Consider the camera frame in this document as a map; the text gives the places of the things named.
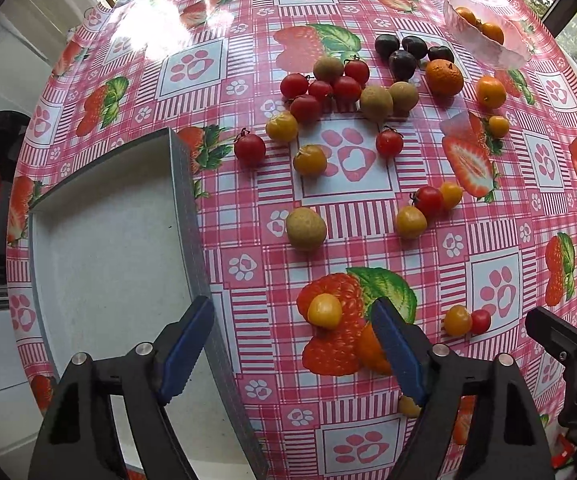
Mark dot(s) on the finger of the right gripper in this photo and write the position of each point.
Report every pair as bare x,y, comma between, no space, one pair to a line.
557,337

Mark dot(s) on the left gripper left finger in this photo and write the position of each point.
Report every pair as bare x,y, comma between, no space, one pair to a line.
78,438

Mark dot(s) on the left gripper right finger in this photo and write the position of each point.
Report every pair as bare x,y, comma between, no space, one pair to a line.
506,439

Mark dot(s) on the yellow cherry tomato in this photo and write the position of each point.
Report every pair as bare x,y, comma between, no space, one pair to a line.
310,161
282,128
410,222

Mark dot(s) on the yellow tomato small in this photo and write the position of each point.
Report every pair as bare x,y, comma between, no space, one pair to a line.
452,194

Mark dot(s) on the brown longan near edge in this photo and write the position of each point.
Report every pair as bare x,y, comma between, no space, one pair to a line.
408,407

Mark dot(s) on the yellow tomato near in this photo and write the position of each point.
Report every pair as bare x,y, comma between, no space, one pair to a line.
457,321

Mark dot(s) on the large mandarin orange near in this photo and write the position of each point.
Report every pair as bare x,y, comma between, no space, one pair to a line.
370,352

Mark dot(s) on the red tomato near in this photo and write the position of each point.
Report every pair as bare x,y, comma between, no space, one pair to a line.
481,321

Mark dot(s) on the yellow tomato on strawberry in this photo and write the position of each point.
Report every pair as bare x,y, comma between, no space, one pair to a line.
325,311

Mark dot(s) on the small yellow kumquat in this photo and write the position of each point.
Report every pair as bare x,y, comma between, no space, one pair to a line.
498,126

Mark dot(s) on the white rectangular tray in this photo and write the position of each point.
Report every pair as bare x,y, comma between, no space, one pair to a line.
115,256

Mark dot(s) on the orange kumquat large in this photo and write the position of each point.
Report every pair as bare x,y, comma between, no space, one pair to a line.
490,92

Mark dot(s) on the pink strawberry tablecloth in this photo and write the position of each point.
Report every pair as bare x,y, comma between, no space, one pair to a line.
209,68

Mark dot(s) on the red cherry tomato single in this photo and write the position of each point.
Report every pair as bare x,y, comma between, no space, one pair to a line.
389,143

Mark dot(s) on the brown longan right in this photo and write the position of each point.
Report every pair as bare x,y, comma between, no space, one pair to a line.
404,95

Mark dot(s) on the orange in bowl right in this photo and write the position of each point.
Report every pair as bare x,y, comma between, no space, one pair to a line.
493,32

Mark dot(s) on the orange in bowl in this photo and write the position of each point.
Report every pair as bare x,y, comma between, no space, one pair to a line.
467,15
493,32

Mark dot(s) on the dark plum right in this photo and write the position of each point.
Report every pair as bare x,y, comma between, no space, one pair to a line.
440,53

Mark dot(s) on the brown longan centre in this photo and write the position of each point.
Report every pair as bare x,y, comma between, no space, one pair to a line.
376,103

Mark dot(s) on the dark plum middle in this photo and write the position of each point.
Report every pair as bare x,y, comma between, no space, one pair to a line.
414,45

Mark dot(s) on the orange in bowl left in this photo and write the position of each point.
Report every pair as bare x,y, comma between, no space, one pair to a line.
467,15

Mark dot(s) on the red cherry tomato left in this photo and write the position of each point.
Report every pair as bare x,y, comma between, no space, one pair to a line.
249,148

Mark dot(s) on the red cherry tomato cluster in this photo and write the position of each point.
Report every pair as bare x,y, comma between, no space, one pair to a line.
306,109
321,90
347,90
357,70
294,85

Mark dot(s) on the dark plum left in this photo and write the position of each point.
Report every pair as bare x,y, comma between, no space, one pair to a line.
385,45

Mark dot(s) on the brown longan far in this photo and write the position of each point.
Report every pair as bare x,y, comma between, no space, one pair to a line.
328,69

